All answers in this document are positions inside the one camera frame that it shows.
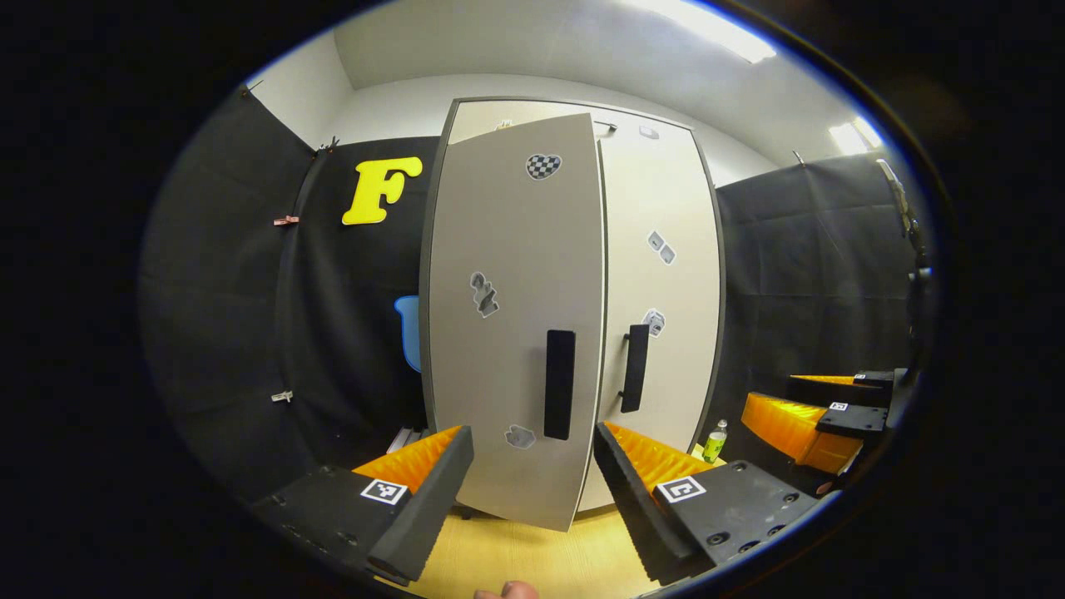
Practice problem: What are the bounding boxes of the black door handle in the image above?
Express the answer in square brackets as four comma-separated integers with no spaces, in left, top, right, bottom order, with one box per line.
[543,329,577,442]
[620,324,651,414]

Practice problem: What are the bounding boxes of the white and grey shoe cabinet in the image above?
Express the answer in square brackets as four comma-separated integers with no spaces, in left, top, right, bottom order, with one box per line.
[439,96,727,512]

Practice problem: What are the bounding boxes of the white cabinet drawer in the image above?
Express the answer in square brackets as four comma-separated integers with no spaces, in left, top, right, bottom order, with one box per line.
[449,98,700,151]

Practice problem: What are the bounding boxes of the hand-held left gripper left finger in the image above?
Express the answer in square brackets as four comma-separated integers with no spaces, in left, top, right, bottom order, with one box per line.
[250,424,475,585]

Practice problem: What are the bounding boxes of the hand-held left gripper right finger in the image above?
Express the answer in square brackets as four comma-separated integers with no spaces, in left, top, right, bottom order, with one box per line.
[593,420,825,586]

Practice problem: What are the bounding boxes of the ceiling light panel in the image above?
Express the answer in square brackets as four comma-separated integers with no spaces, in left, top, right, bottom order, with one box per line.
[828,116,883,156]
[624,0,776,65]

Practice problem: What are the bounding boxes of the pale flat boxes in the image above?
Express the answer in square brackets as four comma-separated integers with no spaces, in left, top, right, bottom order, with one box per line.
[387,426,435,454]

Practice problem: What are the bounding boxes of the white cabinet door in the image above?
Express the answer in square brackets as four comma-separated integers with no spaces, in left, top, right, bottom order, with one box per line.
[419,112,608,533]
[597,146,723,512]

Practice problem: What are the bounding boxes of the green drink bottle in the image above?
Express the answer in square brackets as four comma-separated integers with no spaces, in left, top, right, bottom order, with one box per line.
[701,418,729,464]

